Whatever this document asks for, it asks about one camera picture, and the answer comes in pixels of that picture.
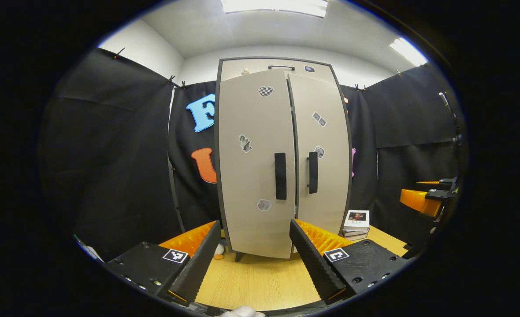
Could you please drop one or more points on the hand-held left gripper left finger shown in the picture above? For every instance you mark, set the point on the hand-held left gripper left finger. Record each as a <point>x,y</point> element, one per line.
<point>200,264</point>

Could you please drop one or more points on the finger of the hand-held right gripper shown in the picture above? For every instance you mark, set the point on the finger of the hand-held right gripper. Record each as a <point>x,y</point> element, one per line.
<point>448,181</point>
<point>440,195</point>

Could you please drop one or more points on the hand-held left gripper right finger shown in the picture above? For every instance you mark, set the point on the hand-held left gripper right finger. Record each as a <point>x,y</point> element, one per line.
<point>315,264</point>

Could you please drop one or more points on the grey cabinet door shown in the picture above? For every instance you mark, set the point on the grey cabinet door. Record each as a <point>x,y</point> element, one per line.
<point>251,176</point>
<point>330,185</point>

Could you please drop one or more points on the grey shoe cabinet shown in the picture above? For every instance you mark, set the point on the grey shoe cabinet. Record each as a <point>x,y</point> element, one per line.
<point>233,68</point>

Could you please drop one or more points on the penguin plush toy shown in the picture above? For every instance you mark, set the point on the penguin plush toy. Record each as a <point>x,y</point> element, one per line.
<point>219,251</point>

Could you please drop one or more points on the grey metal pole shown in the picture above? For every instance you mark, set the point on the grey metal pole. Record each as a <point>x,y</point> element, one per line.
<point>174,198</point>

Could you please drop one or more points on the small white object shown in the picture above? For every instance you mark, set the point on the small white object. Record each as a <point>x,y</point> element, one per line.
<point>93,254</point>

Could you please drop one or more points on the ceiling light panel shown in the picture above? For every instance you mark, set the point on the ceiling light panel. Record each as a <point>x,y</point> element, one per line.
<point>407,52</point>
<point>275,6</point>

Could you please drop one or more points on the black backdrop cloth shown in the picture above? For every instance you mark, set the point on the black backdrop cloth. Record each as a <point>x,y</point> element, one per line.
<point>119,154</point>

